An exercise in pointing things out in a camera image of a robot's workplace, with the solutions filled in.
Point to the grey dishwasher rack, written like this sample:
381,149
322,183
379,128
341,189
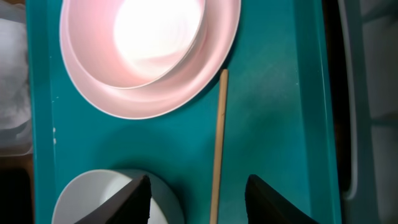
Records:
370,39

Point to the clear plastic bin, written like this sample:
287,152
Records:
16,141

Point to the grey bowl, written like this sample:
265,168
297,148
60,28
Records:
91,189

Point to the wooden chopstick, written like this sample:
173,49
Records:
218,153

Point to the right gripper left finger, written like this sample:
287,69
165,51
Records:
129,205

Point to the teal plastic tray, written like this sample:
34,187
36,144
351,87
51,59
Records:
278,126

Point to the large pink plate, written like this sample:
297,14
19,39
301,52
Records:
175,89

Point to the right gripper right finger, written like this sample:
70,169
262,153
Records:
265,205

